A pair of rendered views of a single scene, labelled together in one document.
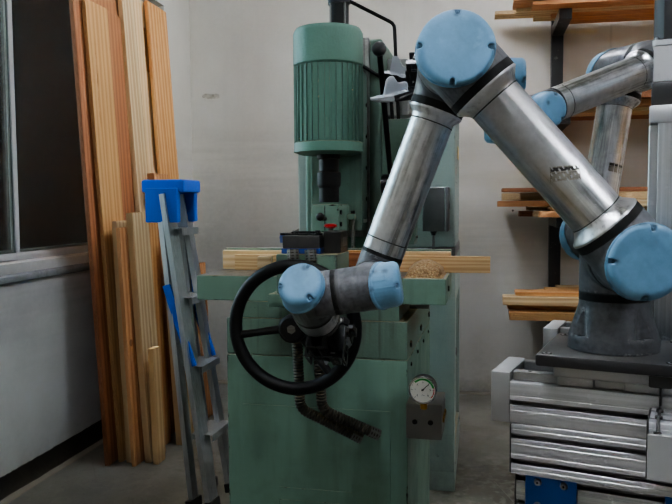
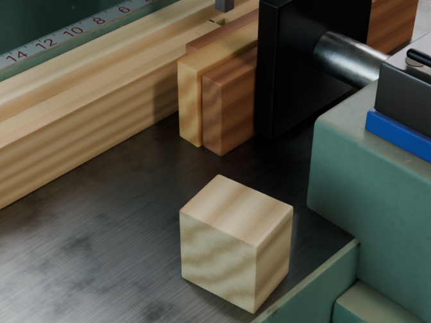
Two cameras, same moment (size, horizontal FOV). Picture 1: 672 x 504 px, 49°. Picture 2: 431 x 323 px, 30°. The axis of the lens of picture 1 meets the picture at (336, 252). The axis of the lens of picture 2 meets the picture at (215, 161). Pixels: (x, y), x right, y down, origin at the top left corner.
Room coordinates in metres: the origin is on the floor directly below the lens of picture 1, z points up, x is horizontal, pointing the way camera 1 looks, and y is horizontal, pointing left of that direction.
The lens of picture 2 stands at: (1.62, 0.41, 1.20)
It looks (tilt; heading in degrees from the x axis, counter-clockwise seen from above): 39 degrees down; 303
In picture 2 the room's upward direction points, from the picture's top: straight up
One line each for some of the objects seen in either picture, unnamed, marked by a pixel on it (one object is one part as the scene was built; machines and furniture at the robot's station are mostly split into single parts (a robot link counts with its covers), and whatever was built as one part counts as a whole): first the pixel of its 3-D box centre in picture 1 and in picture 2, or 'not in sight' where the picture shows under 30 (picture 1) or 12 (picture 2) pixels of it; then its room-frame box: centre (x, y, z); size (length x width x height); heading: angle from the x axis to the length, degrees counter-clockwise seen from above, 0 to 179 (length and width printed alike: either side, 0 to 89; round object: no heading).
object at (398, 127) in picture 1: (399, 147); not in sight; (2.04, -0.18, 1.23); 0.09 x 0.08 x 0.15; 168
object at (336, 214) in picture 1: (331, 220); not in sight; (1.89, 0.01, 1.03); 0.14 x 0.07 x 0.09; 168
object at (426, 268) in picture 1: (425, 267); not in sight; (1.73, -0.21, 0.92); 0.14 x 0.09 x 0.04; 168
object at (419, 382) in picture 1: (423, 392); not in sight; (1.61, -0.19, 0.65); 0.06 x 0.04 x 0.08; 78
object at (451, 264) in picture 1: (358, 263); (297, 10); (1.85, -0.06, 0.92); 0.65 x 0.02 x 0.04; 78
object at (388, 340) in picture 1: (339, 319); not in sight; (1.99, -0.01, 0.76); 0.57 x 0.45 x 0.09; 168
